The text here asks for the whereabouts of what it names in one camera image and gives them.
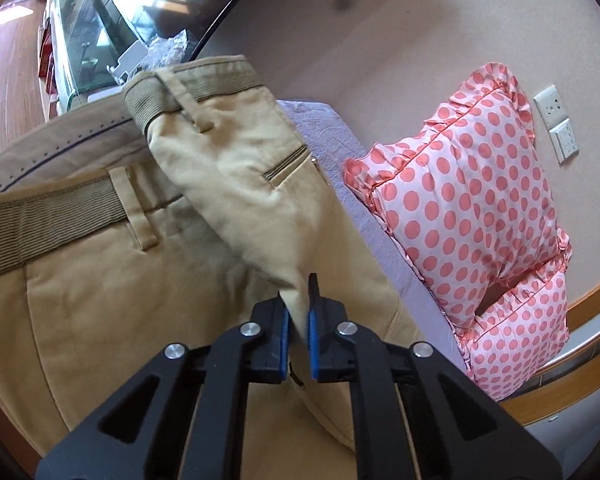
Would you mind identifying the khaki tan pants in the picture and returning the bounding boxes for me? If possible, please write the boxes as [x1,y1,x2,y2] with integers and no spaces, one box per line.
[0,56,419,479]

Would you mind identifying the small pink polka-dot pillow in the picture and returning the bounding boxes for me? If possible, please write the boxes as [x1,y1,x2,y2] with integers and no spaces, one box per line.
[456,228,572,401]

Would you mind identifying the large pink polka-dot pillow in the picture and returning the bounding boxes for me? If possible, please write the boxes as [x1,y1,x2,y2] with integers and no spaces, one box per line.
[343,63,568,330]

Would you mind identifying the lavender bed sheet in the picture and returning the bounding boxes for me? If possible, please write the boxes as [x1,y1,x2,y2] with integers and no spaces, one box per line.
[278,100,466,370]

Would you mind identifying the glass tv stand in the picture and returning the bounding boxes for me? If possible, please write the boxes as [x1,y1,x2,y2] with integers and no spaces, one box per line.
[44,0,184,114]

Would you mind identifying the wooden bed frame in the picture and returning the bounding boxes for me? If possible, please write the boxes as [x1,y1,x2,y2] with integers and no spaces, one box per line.
[501,284,600,426]

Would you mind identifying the white wall switch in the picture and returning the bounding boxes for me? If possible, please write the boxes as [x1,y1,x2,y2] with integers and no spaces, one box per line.
[550,118,579,165]

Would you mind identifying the white wall socket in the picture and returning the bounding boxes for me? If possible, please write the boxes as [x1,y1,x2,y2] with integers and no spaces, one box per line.
[533,84,568,130]

